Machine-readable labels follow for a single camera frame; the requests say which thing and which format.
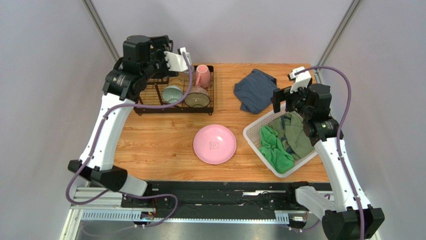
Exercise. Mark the black wire dish rack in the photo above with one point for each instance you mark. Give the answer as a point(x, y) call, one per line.
point(152, 95)

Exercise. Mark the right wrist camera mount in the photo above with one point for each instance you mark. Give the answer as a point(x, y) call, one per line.
point(300, 80)

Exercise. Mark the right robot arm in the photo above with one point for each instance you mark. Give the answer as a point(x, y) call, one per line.
point(350, 216)

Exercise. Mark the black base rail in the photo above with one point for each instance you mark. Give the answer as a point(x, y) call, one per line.
point(201, 202)

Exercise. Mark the pink mug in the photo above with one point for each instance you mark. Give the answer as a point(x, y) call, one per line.
point(203, 76)

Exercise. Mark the beige brown bowl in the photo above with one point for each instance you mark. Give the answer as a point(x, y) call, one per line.
point(197, 97)

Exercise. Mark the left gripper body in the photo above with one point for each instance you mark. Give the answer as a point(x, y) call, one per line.
point(158, 67)

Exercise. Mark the bright green towel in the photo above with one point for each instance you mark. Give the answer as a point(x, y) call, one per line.
point(272, 149)

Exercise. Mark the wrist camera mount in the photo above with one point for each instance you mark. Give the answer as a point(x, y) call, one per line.
point(181, 62)
point(300, 80)

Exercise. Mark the olive green shirt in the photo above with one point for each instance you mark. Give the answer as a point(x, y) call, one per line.
point(290, 131)

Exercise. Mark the light green bowl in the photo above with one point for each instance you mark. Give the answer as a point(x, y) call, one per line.
point(172, 93)

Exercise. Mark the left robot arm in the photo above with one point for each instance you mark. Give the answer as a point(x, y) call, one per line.
point(144, 58)

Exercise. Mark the pink plate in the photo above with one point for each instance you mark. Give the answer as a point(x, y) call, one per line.
point(214, 144)

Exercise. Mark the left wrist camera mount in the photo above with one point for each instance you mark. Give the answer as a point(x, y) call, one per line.
point(181, 62)

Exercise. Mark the white plastic basket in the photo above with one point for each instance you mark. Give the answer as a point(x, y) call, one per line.
point(252, 135)

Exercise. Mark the folded blue cloth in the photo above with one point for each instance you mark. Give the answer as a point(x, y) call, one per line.
point(255, 90)

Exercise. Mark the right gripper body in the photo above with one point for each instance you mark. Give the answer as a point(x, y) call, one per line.
point(279, 98)

